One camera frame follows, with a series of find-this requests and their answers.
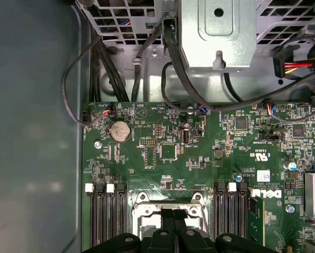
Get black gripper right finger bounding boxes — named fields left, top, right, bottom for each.
left=174, top=209, right=279, bottom=253

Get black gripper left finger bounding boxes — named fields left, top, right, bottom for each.
left=82, top=207, right=176, bottom=253

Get metal socket cover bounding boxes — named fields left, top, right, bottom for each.
left=133, top=203, right=209, bottom=239

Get CPU socket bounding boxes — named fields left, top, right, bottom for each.
left=131, top=191, right=210, bottom=239

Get RAM slot white clips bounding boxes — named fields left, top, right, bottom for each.
left=227, top=182, right=239, bottom=238
left=85, top=183, right=100, bottom=248
left=106, top=183, right=118, bottom=237

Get green motherboard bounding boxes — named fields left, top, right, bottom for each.
left=81, top=101, right=315, bottom=253

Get internal USB port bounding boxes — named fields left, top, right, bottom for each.
left=180, top=128, right=192, bottom=145

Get round coin cell battery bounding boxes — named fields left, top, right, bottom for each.
left=109, top=120, right=132, bottom=143

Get black PC case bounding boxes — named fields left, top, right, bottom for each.
left=0, top=0, right=315, bottom=253

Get black power connector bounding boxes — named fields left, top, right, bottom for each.
left=272, top=55, right=287, bottom=79

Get perforated metal drive cage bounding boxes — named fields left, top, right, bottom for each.
left=77, top=0, right=315, bottom=52

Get thick black cable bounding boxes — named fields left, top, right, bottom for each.
left=162, top=17, right=315, bottom=113

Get thin grey cable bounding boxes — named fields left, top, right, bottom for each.
left=61, top=35, right=113, bottom=127

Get red yellow wire bundle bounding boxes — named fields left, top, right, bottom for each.
left=283, top=61, right=314, bottom=75

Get silver metal bracket box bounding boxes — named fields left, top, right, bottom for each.
left=179, top=0, right=258, bottom=73

